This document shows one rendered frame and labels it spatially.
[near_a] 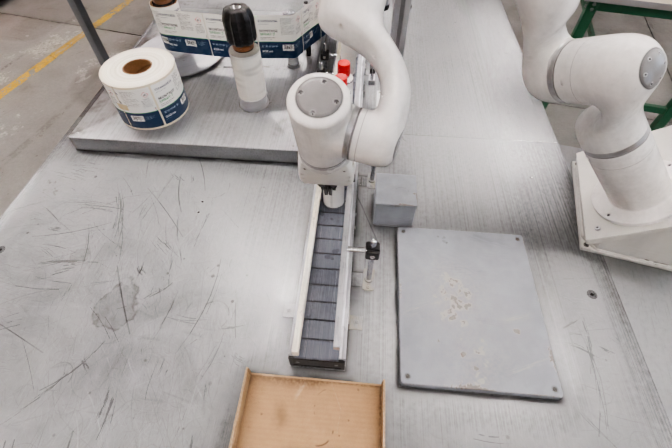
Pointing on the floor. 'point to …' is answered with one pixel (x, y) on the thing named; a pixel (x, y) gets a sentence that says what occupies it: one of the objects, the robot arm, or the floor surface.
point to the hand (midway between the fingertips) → (328, 185)
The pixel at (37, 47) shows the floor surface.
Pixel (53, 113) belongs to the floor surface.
